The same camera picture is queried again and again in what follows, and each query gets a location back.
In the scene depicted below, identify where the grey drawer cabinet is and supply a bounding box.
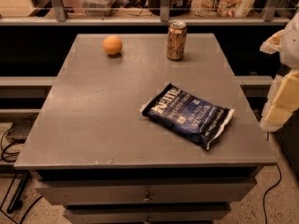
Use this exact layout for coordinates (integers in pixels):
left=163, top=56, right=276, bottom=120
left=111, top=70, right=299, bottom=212
left=15, top=34, right=277, bottom=210

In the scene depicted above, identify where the black cable right floor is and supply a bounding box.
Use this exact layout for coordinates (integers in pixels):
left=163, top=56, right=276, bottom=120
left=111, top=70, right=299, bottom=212
left=262, top=163, right=283, bottom=224

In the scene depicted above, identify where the lower grey drawer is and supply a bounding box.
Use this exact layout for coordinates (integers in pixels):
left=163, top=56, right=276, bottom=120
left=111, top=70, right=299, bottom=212
left=64, top=204, right=231, bottom=224

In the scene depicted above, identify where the blue potato chip bag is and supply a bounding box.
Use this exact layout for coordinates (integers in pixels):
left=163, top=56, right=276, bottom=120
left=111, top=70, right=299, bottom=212
left=141, top=83, right=235, bottom=150

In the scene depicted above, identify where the gold soda can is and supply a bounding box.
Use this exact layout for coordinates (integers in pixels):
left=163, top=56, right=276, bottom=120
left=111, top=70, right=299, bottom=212
left=166, top=21, right=187, bottom=61

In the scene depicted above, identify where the metal railing frame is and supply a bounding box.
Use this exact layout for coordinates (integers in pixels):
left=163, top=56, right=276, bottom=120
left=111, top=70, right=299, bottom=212
left=0, top=0, right=298, bottom=26

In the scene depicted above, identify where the colourful snack bag background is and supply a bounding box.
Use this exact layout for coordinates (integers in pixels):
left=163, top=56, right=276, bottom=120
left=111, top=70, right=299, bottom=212
left=195, top=0, right=255, bottom=18

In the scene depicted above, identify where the grey drawer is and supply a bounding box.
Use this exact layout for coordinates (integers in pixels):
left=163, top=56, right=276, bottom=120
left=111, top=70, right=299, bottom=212
left=36, top=178, right=256, bottom=205
left=64, top=204, right=231, bottom=224

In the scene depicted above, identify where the upper grey drawer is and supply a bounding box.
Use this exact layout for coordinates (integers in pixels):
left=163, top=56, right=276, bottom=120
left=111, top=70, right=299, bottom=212
left=36, top=178, right=256, bottom=205

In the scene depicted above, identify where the black cables left floor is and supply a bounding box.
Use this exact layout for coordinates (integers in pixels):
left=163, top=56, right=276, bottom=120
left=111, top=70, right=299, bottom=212
left=0, top=113, right=43, bottom=224

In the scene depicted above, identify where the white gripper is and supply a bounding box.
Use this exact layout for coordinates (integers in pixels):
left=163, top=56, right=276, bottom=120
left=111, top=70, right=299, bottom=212
left=260, top=30, right=299, bottom=132

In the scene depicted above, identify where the grey power adapter box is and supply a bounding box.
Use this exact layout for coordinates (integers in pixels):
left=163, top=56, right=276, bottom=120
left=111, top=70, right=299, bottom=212
left=6, top=119, right=34, bottom=142

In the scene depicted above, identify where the orange fruit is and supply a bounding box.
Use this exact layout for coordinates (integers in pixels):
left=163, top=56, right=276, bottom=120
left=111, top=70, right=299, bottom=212
left=103, top=35, right=122, bottom=55

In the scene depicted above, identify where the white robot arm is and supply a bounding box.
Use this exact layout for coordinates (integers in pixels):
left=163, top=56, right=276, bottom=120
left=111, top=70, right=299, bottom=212
left=260, top=13, right=299, bottom=132

